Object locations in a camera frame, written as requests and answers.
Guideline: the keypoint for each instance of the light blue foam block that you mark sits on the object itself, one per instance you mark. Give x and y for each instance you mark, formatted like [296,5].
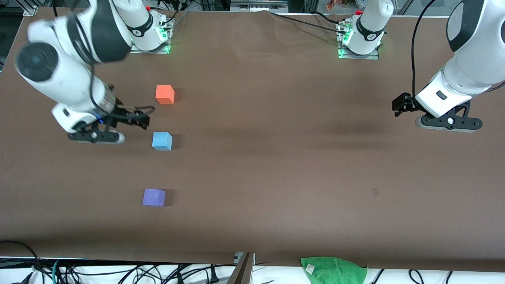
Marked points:
[161,141]

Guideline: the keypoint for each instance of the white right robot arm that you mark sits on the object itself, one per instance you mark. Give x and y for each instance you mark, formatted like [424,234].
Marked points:
[59,79]

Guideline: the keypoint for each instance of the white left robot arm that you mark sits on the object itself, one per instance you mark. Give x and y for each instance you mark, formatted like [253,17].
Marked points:
[473,59]

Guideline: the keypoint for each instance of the orange foam block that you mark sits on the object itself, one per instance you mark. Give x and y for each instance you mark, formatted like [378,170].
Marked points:
[163,94]

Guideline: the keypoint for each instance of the purple foam block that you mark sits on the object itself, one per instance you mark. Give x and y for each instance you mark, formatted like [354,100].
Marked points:
[153,198]

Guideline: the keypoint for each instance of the black power plug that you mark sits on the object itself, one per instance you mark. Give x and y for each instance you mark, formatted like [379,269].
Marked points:
[213,275]

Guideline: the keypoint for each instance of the green microfibre cloth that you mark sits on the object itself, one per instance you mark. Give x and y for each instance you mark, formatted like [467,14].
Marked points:
[335,272]

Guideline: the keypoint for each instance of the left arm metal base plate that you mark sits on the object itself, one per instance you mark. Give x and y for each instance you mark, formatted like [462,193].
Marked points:
[357,56]

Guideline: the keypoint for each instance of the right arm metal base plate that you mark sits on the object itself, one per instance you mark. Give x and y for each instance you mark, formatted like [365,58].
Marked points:
[158,51]

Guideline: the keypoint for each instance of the silver aluminium frame profile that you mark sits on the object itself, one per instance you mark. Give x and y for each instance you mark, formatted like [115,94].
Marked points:
[29,8]

